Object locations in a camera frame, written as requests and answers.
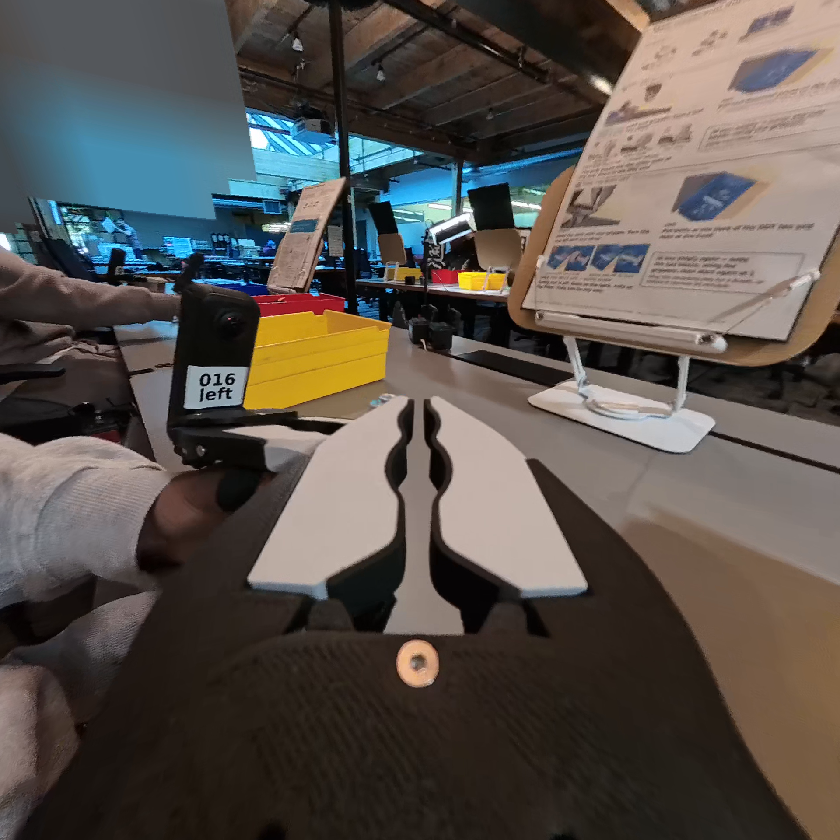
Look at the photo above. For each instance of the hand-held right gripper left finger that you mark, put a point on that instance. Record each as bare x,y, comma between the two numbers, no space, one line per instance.
328,518

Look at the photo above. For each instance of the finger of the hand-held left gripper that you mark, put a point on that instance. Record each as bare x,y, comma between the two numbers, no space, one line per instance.
289,449

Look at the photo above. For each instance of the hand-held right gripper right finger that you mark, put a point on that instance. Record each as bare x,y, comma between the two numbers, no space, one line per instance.
505,518

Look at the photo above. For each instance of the yellow plastic bin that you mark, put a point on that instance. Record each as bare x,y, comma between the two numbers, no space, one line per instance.
315,367
479,281
407,272

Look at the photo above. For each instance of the steel hex bolt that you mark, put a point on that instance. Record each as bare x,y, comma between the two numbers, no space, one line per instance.
384,398

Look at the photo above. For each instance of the person's left forearm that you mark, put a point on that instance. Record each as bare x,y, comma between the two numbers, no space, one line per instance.
72,512

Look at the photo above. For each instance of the grey desk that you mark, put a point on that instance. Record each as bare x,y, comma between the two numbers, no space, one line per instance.
689,525

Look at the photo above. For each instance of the person's left hand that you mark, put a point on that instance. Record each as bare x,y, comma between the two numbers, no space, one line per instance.
177,518

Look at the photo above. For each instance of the blue plastic bin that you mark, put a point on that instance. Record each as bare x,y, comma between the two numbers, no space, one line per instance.
249,289

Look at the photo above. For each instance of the red plastic bin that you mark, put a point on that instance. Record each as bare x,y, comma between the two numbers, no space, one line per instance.
445,275
302,303

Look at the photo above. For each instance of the cardboard backed document stand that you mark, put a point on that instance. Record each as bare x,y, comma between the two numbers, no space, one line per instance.
308,243

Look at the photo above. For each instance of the black office chair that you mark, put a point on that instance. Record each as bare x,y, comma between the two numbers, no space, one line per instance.
39,420

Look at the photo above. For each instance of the black charger dock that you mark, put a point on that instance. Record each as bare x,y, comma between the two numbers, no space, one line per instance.
438,334

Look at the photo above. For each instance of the wooden document stand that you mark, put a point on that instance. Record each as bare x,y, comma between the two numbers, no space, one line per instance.
499,248
392,248

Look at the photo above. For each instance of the black steel column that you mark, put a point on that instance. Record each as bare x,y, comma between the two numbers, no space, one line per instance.
341,164

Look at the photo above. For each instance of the ceiling projector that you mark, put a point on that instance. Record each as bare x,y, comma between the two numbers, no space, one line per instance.
313,130

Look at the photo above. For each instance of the LED light bar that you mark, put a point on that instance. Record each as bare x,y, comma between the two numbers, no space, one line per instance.
451,228

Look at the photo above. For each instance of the person's torso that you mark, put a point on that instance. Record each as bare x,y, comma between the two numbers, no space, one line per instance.
33,722

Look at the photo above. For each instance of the printed instruction sheet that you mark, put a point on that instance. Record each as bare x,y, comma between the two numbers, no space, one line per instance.
689,197

